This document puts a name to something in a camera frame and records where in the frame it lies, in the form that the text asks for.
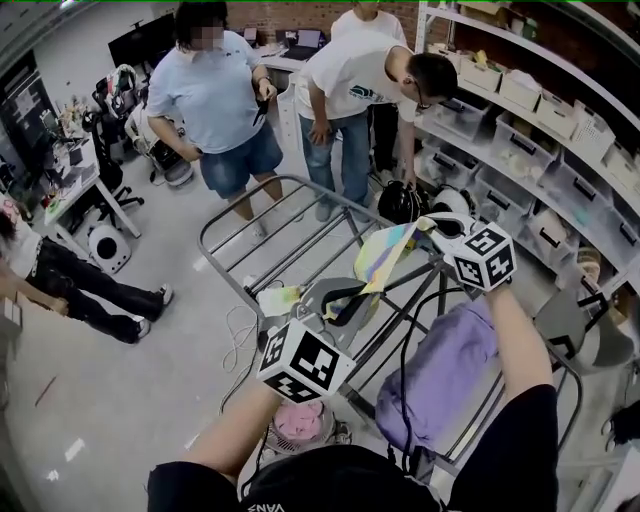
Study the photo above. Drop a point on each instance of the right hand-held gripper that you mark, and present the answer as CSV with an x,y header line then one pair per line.
x,y
485,257

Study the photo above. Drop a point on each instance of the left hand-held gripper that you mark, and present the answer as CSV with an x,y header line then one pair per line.
x,y
305,362

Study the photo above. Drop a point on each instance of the rainbow striped garment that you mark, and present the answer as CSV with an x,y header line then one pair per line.
x,y
385,255

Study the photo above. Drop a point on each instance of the grey metal drying rack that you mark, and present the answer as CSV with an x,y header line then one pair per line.
x,y
357,397

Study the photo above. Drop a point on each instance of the purple printed shirt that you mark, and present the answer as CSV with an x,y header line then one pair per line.
x,y
440,375

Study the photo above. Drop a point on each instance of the pink garment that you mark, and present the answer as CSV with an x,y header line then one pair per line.
x,y
300,420

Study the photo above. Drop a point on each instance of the person's left forearm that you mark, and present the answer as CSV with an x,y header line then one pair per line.
x,y
235,435

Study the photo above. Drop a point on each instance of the person's right forearm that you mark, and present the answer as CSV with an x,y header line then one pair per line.
x,y
520,345

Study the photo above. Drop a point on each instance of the white dome-shaped appliance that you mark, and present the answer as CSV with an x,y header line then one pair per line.
x,y
450,200

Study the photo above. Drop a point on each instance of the crumpled white paper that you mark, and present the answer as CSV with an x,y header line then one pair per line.
x,y
249,280

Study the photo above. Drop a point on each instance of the row of clear storage bins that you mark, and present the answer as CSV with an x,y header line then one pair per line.
x,y
520,150

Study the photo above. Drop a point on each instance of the grey slatted laundry basket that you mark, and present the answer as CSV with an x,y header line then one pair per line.
x,y
325,440

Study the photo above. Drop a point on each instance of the grey shell chair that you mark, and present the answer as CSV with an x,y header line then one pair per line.
x,y
565,320

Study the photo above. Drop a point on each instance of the row of cream storage boxes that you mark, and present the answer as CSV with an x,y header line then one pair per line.
x,y
520,90

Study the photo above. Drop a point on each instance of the white drawer cabinet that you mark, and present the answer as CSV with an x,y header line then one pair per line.
x,y
287,120

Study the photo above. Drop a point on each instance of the white metal shelving unit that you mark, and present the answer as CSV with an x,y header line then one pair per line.
x,y
421,30

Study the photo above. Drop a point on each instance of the person's black t-shirt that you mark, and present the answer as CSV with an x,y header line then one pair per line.
x,y
505,450

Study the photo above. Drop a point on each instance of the black and white pet backpack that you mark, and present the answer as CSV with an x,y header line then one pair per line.
x,y
165,155

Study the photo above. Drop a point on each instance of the open laptop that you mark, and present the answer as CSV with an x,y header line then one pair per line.
x,y
302,45

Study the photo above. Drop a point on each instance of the white round floor appliance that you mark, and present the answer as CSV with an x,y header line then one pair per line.
x,y
110,250

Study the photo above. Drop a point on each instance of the black office chair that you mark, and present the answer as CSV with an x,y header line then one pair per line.
x,y
110,175

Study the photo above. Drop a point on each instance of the white office desk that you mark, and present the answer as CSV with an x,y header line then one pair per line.
x,y
100,190

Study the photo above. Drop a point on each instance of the patterned office chair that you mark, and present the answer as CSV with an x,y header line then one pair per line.
x,y
117,92

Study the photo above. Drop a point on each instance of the black monitor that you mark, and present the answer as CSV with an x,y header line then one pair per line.
x,y
142,45

